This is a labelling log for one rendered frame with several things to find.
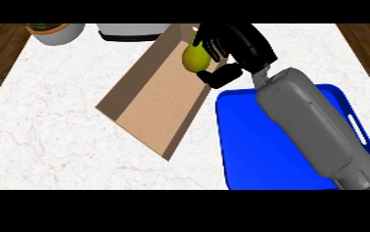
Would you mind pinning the open cardboard box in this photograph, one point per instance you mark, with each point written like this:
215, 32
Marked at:
159, 95

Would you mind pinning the white and black appliance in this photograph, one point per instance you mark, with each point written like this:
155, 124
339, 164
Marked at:
131, 32

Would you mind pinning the yellow-green pear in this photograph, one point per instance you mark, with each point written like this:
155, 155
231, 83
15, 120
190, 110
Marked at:
194, 58

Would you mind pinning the grey pot with plant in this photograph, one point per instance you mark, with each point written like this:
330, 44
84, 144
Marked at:
54, 32

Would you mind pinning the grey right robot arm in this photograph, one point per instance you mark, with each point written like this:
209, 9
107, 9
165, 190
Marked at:
308, 121

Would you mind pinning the blue plastic tray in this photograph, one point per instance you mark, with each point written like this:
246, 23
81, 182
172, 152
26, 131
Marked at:
259, 144

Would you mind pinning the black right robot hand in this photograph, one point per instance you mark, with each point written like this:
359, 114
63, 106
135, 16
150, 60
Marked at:
243, 48

